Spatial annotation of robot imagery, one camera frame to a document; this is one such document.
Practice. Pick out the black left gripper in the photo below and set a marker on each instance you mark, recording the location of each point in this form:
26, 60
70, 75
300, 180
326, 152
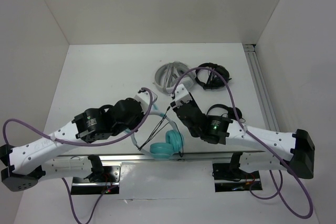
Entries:
136, 126

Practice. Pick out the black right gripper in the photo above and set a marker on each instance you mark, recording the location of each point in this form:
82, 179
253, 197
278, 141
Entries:
192, 102

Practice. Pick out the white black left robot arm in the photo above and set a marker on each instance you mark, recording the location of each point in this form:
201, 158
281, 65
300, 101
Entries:
43, 159

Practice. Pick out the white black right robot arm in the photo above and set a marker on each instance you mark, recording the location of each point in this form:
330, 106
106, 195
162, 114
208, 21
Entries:
293, 152

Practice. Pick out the black wrapped headphones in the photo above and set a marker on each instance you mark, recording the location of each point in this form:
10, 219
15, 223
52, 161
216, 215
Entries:
213, 82

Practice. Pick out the black unwrapped headphones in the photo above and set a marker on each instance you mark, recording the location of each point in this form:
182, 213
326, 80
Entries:
228, 114

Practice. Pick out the white grey gaming headphones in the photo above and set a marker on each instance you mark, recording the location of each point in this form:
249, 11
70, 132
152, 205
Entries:
167, 75

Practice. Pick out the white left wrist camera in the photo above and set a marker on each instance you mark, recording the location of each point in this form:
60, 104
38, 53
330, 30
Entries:
143, 97

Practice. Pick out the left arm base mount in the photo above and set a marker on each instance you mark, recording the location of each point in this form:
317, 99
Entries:
97, 184

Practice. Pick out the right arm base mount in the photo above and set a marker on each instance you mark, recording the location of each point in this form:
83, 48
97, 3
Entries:
228, 177

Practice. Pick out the aluminium front rail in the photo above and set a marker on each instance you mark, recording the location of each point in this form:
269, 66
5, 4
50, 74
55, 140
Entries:
215, 157

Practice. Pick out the aluminium rail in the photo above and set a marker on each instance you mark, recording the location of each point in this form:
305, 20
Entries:
215, 157
261, 89

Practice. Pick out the aluminium right side rail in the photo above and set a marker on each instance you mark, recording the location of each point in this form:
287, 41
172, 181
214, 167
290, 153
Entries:
261, 89

